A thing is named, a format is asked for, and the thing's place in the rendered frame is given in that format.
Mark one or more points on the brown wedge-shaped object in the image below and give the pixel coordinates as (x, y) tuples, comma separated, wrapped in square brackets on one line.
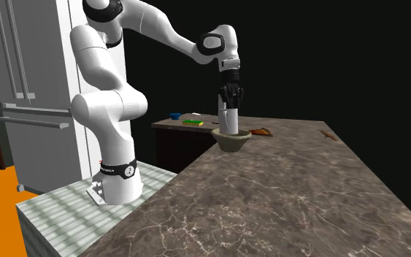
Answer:
[(261, 132)]

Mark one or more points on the dark base cabinet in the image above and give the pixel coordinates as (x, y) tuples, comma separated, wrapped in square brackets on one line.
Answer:
[(182, 149)]

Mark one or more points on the grey-brown bowl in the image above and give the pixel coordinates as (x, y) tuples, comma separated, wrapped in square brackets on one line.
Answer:
[(231, 141)]

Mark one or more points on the small white flat object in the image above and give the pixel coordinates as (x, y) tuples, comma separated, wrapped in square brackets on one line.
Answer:
[(196, 114)]

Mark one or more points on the white cylindrical cup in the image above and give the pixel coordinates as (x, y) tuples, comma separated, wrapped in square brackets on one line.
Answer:
[(228, 121)]

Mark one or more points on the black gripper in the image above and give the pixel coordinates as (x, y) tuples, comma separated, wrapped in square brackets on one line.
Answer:
[(230, 88)]

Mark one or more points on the small blue bowl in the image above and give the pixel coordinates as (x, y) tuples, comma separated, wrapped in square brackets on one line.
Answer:
[(175, 116)]

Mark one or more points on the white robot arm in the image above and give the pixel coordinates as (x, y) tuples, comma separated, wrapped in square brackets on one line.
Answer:
[(107, 106)]

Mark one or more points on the pale green patterned robot stand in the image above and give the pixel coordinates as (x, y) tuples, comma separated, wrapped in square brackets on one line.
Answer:
[(62, 220)]

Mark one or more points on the white refrigerator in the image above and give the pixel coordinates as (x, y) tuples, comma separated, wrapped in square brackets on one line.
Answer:
[(38, 64)]

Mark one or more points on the thin brown stick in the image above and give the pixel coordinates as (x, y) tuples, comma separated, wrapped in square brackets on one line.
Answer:
[(328, 135)]

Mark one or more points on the green and yellow sponge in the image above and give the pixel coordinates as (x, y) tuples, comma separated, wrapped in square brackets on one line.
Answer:
[(192, 122)]

